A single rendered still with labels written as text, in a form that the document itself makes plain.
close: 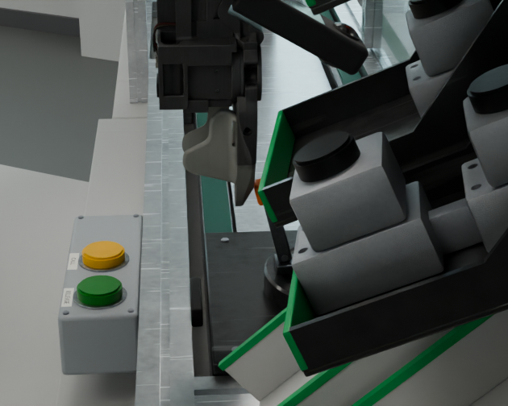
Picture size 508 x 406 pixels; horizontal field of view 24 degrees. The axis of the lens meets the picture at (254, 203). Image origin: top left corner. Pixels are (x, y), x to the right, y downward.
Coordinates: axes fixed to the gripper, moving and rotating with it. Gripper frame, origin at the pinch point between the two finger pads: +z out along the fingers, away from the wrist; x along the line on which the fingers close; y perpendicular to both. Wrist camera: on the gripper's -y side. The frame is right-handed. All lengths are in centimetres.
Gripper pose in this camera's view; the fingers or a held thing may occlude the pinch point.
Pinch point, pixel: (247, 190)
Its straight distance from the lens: 99.3
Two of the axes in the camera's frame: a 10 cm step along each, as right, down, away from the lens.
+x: 0.7, 4.1, -9.1
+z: 0.0, 9.1, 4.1
